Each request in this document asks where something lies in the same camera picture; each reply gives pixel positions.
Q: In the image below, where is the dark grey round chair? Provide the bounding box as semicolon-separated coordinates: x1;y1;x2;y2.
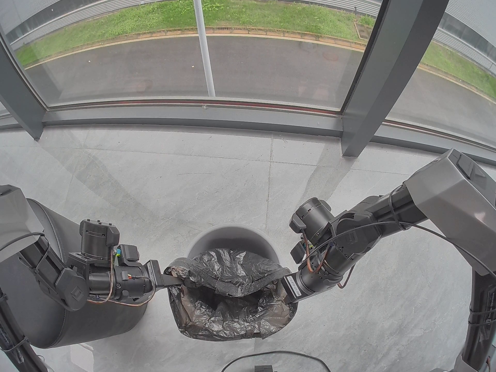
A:
17;198;156;350

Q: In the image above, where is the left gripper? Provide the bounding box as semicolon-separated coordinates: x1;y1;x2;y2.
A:
89;260;183;306

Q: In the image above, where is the window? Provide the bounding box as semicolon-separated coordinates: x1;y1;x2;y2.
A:
0;0;496;159

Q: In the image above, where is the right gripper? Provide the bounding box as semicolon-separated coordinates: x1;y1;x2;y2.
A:
282;259;345;306

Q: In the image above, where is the black plastic bag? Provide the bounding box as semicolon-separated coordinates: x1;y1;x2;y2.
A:
163;247;297;342

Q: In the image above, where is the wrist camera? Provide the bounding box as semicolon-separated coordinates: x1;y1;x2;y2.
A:
116;244;141;267
290;240;311;264

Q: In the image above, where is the white trash bin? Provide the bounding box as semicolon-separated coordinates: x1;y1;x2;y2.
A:
187;225;300;339

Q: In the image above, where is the black cable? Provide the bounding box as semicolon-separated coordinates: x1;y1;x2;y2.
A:
0;231;51;282
306;221;496;278
221;350;332;372

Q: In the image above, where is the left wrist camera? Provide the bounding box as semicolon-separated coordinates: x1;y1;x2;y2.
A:
116;244;141;267

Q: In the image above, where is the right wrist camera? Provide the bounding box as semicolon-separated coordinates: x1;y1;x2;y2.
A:
290;240;311;264

